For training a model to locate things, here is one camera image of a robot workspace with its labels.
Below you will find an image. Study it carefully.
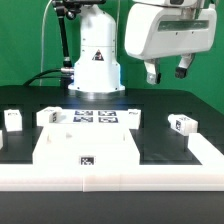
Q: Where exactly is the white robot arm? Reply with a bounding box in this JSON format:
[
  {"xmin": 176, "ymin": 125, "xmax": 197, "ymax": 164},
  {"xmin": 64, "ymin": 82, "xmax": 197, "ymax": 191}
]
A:
[{"xmin": 69, "ymin": 0, "xmax": 217, "ymax": 94}]

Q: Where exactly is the AprilTag marker sheet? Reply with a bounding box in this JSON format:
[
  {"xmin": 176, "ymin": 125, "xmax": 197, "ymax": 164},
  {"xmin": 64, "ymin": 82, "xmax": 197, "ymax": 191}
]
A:
[{"xmin": 60, "ymin": 109, "xmax": 127, "ymax": 124}]

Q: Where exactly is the white L-shaped obstacle fence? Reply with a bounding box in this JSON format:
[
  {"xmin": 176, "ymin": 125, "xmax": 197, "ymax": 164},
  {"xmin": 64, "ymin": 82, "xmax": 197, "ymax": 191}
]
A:
[{"xmin": 0, "ymin": 133, "xmax": 224, "ymax": 192}]

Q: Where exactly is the black cable bundle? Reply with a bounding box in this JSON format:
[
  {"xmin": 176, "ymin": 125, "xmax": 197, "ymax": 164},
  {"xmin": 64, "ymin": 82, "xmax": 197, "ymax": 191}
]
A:
[{"xmin": 22, "ymin": 67, "xmax": 75, "ymax": 87}]

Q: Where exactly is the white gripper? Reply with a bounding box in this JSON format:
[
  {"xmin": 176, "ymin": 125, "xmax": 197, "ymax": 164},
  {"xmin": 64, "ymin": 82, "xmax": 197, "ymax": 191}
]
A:
[{"xmin": 125, "ymin": 0, "xmax": 217, "ymax": 85}]

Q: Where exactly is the white square tabletop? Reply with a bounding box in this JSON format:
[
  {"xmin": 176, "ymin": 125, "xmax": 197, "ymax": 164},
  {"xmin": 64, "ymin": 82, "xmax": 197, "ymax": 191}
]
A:
[{"xmin": 32, "ymin": 124, "xmax": 140, "ymax": 167}]

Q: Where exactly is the white cable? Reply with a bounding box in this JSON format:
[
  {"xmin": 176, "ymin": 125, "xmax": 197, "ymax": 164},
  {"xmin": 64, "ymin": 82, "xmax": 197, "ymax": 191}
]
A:
[{"xmin": 39, "ymin": 0, "xmax": 54, "ymax": 87}]

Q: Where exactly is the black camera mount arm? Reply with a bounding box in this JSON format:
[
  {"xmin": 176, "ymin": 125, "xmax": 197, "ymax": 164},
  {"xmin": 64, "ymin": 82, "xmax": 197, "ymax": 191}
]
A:
[{"xmin": 51, "ymin": 0, "xmax": 106, "ymax": 67}]

